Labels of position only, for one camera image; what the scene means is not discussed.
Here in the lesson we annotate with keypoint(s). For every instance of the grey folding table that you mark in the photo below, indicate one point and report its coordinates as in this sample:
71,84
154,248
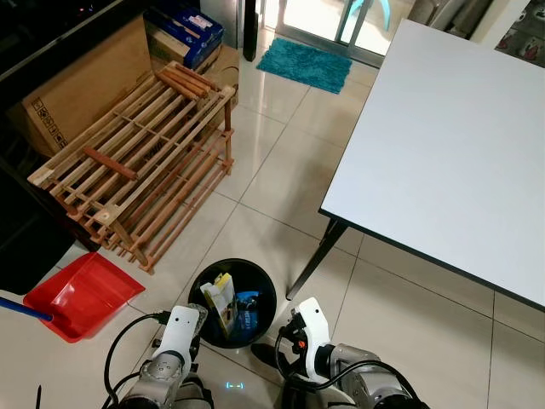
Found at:
451,145

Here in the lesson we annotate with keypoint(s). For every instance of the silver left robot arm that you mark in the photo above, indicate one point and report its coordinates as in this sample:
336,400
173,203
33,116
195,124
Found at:
157,375

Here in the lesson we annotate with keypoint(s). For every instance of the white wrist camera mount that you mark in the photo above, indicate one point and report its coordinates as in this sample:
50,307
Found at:
313,328
180,328

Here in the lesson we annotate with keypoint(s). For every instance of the thin black antenna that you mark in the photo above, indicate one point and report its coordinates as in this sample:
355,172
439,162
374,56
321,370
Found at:
38,399

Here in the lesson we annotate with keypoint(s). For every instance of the blue printed box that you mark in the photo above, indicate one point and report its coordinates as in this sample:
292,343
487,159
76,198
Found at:
183,25

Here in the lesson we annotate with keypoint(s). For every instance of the teal shaggy floor mat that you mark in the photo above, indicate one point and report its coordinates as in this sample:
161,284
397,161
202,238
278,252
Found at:
302,64

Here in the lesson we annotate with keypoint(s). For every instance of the yellow white package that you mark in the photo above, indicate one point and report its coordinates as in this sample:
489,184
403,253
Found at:
220,298

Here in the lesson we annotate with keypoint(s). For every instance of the wooden slatted rack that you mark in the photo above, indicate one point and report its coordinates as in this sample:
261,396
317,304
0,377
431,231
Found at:
128,162

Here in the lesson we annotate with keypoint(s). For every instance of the glass sliding door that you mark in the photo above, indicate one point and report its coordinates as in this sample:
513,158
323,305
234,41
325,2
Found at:
315,19

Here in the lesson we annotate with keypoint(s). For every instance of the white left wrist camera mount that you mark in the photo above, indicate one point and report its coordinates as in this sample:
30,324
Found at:
180,328

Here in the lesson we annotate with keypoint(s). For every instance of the robot left leg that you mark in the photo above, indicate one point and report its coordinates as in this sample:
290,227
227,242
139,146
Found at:
200,394

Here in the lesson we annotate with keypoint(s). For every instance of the black rubbish bin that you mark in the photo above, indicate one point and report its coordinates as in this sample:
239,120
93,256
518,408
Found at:
255,279

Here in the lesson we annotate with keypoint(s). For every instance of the blue plastic wrapper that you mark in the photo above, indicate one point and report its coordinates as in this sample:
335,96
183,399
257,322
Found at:
248,311

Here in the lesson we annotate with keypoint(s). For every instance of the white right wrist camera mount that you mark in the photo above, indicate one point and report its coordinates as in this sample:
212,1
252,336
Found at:
313,328

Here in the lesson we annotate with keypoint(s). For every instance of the white glass door cabinet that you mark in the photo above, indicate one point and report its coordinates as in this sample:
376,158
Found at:
524,38

